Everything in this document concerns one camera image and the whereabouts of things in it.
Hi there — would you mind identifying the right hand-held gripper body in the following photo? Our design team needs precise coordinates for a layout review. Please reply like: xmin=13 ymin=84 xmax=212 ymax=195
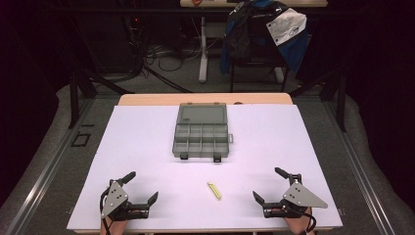
xmin=262 ymin=173 xmax=329 ymax=219

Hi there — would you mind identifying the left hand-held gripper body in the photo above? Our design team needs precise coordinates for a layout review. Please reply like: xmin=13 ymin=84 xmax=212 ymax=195
xmin=100 ymin=180 xmax=151 ymax=222

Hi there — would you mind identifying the person's right hand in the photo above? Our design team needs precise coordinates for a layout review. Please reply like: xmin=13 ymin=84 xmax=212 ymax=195
xmin=282 ymin=208 xmax=317 ymax=235

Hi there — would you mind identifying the person's left hand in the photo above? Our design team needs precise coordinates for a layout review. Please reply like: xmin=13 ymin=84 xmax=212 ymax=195
xmin=99 ymin=217 xmax=129 ymax=235

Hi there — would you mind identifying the white table mat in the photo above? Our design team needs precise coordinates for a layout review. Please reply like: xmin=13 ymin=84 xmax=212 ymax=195
xmin=66 ymin=104 xmax=344 ymax=231

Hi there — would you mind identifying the small yellow stick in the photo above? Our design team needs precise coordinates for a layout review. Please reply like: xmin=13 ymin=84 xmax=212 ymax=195
xmin=207 ymin=181 xmax=223 ymax=201

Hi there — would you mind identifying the grey plastic compartment box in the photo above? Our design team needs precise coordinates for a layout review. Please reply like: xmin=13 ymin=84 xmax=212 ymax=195
xmin=171 ymin=102 xmax=235 ymax=164

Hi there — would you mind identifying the black chair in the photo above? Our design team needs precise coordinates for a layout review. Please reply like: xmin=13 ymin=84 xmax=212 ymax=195
xmin=229 ymin=48 xmax=290 ymax=93

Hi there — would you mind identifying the wooden table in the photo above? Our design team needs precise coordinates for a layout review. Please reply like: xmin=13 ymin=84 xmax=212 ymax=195
xmin=72 ymin=92 xmax=328 ymax=235

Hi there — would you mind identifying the blue and black jacket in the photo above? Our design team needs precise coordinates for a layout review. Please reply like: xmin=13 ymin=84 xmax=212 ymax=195
xmin=219 ymin=0 xmax=309 ymax=75

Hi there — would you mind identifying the white-legged desk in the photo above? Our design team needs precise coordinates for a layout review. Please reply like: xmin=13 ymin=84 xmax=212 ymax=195
xmin=179 ymin=0 xmax=329 ymax=84

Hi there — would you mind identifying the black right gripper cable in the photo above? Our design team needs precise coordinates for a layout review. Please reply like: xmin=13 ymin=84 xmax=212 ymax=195
xmin=293 ymin=207 xmax=318 ymax=234

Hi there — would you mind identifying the black floor socket frame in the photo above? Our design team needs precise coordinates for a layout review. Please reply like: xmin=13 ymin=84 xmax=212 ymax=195
xmin=70 ymin=132 xmax=92 ymax=148

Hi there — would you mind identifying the aluminium floor rail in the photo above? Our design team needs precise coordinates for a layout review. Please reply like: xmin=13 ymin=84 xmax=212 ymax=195
xmin=2 ymin=97 xmax=96 ymax=235
xmin=321 ymin=99 xmax=397 ymax=235

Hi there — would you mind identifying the black metal frame stand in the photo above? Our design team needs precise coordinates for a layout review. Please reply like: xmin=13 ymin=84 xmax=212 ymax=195
xmin=289 ymin=69 xmax=347 ymax=133
xmin=68 ymin=70 xmax=135 ymax=130

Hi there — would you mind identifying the bundle of floor cables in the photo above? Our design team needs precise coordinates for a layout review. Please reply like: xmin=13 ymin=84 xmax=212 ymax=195
xmin=142 ymin=38 xmax=204 ymax=73

